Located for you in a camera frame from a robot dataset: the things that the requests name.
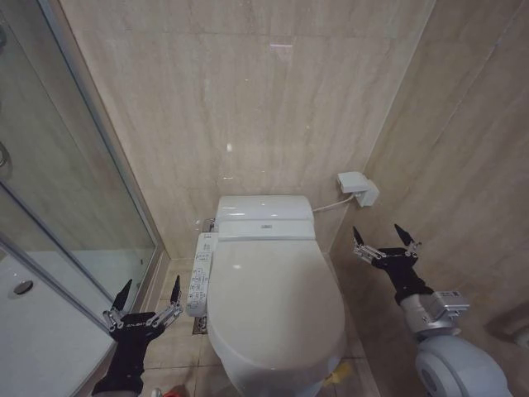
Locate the yellow plastic item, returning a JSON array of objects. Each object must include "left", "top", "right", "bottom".
[{"left": 325, "top": 361, "right": 353, "bottom": 385}]

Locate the red toilet brush holder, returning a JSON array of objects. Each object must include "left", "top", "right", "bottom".
[{"left": 163, "top": 383, "right": 196, "bottom": 397}]

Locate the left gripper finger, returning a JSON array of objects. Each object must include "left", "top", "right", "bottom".
[
  {"left": 102, "top": 278, "right": 134, "bottom": 332},
  {"left": 148, "top": 275, "right": 184, "bottom": 331}
]

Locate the white bidet control panel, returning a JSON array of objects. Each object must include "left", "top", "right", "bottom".
[{"left": 185, "top": 232, "right": 217, "bottom": 318}]

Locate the metal shower frame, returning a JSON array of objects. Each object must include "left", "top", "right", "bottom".
[{"left": 39, "top": 0, "right": 171, "bottom": 265}]

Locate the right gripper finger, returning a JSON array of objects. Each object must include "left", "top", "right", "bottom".
[
  {"left": 393, "top": 223, "right": 423, "bottom": 258},
  {"left": 350, "top": 225, "right": 384, "bottom": 268}
]

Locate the white wall outlet box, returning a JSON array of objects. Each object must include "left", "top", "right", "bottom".
[{"left": 336, "top": 170, "right": 381, "bottom": 208}]

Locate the white toilet lid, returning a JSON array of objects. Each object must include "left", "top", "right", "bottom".
[{"left": 206, "top": 237, "right": 346, "bottom": 374}]

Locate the white shower tray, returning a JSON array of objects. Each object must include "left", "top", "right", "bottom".
[{"left": 0, "top": 246, "right": 160, "bottom": 397}]

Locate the white toilet bowl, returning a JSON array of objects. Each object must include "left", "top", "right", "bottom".
[{"left": 213, "top": 338, "right": 347, "bottom": 397}]

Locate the shower glass panel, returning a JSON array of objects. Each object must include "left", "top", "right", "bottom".
[{"left": 0, "top": 0, "right": 157, "bottom": 299}]

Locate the white bidet seat housing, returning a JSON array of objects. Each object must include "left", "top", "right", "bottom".
[{"left": 214, "top": 194, "right": 317, "bottom": 242}]

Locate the white power cable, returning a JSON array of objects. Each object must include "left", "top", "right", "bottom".
[{"left": 312, "top": 194, "right": 356, "bottom": 213}]

